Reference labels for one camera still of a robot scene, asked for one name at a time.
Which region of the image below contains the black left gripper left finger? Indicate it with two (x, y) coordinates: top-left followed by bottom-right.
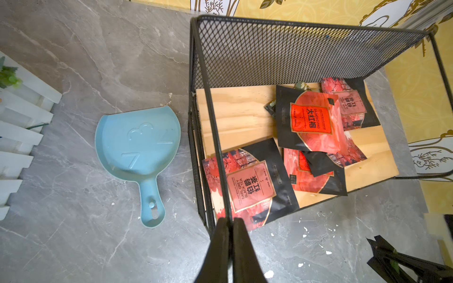
(194, 218), (231, 283)

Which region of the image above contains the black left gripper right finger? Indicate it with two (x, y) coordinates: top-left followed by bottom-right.
(232, 218), (267, 283)

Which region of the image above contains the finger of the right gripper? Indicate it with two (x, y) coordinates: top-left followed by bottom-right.
(368, 235), (453, 283)

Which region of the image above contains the red black tea bag front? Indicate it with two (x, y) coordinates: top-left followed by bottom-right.
(222, 138), (300, 231)

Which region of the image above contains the da hong pao tea bag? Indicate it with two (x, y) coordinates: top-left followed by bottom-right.
(276, 91), (348, 154)

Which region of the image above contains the pink tea bag back right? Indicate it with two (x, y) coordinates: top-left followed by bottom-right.
(321, 77), (381, 131)

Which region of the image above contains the green grape oolong tea bag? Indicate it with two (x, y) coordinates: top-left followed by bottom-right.
(264, 82), (313, 119)

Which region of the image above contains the white picket fence planter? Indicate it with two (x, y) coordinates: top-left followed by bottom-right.
(1, 53), (62, 220)

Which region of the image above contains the colourful artificial flower bouquet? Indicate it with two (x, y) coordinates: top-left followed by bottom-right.
(0, 56), (22, 89)

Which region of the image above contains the black wire mesh shelf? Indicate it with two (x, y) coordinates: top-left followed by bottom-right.
(187, 15), (453, 236)

